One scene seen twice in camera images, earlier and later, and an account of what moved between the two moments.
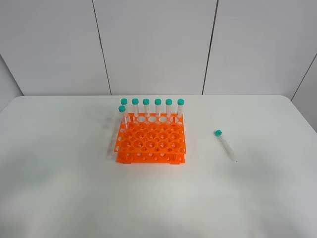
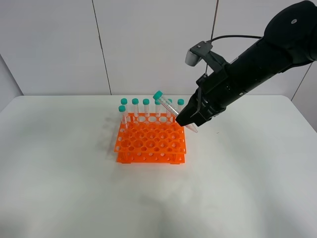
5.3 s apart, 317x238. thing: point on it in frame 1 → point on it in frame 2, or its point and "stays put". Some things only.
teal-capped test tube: x=218 y=134 → x=158 y=96
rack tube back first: x=124 y=101 stays put
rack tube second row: x=122 y=109 stays put
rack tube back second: x=135 y=102 stays put
